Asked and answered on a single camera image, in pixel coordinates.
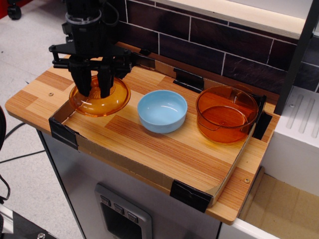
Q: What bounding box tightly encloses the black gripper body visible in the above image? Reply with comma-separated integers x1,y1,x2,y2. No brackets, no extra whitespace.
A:
49,14,132,74

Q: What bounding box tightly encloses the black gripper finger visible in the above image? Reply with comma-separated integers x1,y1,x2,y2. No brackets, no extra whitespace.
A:
97,58,115,99
69,58,91,97

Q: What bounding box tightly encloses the orange transparent pot lid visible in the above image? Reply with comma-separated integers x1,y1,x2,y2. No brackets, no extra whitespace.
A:
69,76,131,117

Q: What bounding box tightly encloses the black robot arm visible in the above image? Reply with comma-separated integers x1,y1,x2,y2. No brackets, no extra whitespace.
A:
49,0,132,98

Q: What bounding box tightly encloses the orange transparent pot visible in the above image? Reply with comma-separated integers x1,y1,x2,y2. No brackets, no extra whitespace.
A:
196,86,259,143

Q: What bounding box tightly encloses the light blue bowl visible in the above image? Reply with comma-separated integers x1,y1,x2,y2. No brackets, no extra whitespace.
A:
137,90,188,133

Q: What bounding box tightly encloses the black caster wheel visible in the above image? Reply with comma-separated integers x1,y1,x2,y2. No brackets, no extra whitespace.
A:
7,0,22,20

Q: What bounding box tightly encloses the cardboard fence with black tape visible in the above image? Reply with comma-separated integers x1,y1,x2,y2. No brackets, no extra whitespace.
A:
49,53,278,223

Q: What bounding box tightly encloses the cream wooden shelf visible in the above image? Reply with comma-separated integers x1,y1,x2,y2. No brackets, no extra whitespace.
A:
156,0,306,39

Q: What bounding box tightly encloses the white toy sink unit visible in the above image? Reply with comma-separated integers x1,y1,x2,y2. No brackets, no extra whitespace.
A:
219,87,319,239

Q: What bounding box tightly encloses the black floor cable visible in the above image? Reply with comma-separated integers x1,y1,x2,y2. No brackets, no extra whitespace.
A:
0,121,44,164

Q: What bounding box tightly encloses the black cable bundle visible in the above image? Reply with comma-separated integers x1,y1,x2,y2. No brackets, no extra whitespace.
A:
0,106,11,234

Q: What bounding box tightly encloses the black upright post right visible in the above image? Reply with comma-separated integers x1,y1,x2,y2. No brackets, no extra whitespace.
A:
274,0,319,116

